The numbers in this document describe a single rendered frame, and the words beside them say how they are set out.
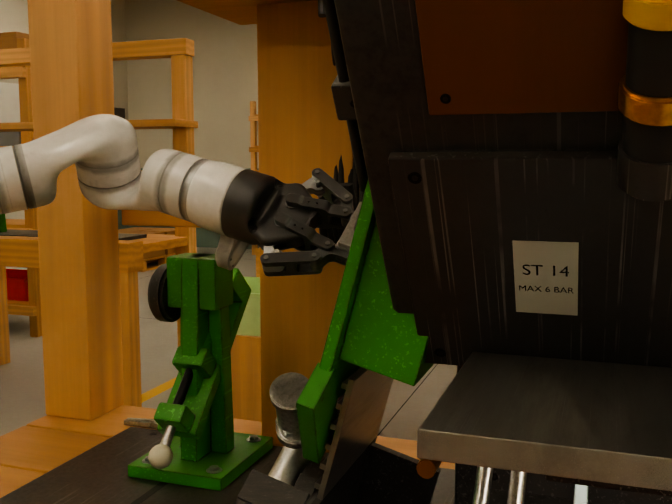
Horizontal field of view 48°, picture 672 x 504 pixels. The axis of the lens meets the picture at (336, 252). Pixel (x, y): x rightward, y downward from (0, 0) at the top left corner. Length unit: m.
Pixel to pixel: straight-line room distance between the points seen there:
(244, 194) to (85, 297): 0.53
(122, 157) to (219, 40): 11.35
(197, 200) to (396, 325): 0.27
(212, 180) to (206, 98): 11.41
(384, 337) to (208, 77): 11.62
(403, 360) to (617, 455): 0.25
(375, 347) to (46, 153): 0.42
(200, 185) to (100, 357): 0.55
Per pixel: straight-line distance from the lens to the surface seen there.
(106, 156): 0.86
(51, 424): 1.30
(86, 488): 0.99
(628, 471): 0.45
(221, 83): 12.10
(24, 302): 6.21
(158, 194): 0.83
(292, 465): 0.76
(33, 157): 0.86
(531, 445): 0.45
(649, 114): 0.44
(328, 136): 1.03
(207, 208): 0.79
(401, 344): 0.64
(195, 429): 0.95
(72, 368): 1.29
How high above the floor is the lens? 1.28
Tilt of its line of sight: 6 degrees down
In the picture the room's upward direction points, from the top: straight up
